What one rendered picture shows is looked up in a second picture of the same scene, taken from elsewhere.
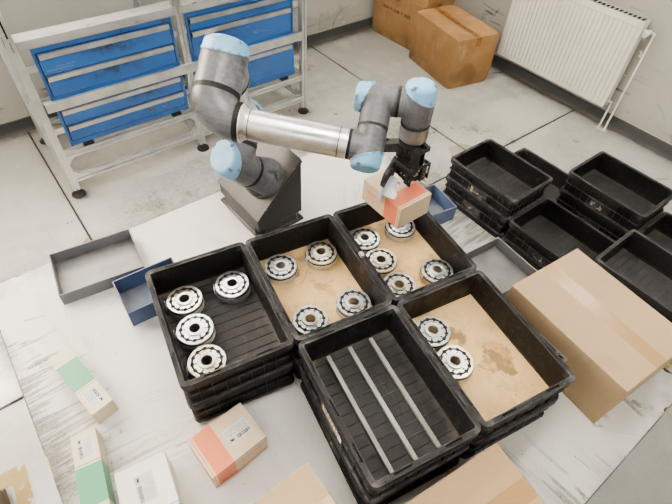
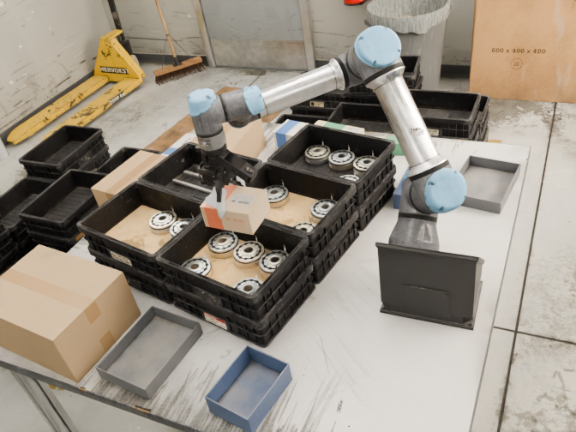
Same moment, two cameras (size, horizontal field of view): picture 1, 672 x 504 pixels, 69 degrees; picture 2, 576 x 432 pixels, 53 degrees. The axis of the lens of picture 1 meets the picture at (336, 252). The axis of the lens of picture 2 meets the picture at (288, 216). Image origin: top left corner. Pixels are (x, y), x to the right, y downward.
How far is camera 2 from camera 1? 2.48 m
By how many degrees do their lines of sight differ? 93
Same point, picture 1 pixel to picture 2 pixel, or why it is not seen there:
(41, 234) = not seen: outside the picture
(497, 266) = (143, 371)
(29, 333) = (463, 148)
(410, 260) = (225, 276)
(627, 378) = (36, 251)
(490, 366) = (137, 238)
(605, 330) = (44, 275)
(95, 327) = not seen: hidden behind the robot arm
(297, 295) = (299, 208)
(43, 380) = not seen: hidden behind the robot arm
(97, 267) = (487, 187)
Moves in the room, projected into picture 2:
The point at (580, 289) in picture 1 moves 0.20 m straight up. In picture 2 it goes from (58, 297) to (31, 249)
